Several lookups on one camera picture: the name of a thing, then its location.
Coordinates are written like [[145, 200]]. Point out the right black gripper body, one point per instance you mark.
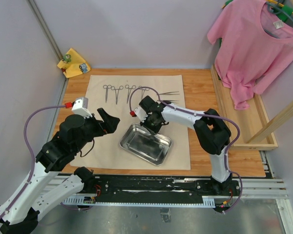
[[153, 126]]

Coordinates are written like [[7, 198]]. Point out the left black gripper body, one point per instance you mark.
[[93, 128]]

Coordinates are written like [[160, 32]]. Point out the stainless steel tray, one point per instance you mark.
[[141, 143]]

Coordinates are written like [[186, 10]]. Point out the steel surgical forceps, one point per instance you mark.
[[169, 93]]

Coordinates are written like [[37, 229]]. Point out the long steel hemostat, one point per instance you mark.
[[143, 90]]

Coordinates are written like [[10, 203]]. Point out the beige cloth wrap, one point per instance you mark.
[[105, 152]]

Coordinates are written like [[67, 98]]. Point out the steel surgical scissors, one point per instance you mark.
[[107, 88]]

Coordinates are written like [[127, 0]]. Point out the steel hemostat clamp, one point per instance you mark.
[[129, 88]]

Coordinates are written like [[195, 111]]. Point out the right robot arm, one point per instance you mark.
[[212, 133]]

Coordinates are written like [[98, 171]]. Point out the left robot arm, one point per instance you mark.
[[21, 213]]

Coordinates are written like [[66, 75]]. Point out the yellow printed cloth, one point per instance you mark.
[[72, 64]]

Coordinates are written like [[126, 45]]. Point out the pink t-shirt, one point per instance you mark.
[[256, 48]]

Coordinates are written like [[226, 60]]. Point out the wooden pole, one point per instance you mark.
[[283, 116]]

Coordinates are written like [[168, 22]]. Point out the green clothes hanger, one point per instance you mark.
[[279, 8]]

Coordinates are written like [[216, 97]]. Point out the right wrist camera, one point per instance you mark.
[[139, 113]]

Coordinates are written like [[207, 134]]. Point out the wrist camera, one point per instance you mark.
[[79, 107], [139, 113]]

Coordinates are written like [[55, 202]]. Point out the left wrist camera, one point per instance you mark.
[[79, 107]]

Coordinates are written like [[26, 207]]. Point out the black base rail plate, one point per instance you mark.
[[156, 189]]

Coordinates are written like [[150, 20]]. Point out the wooden tray frame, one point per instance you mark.
[[250, 121]]

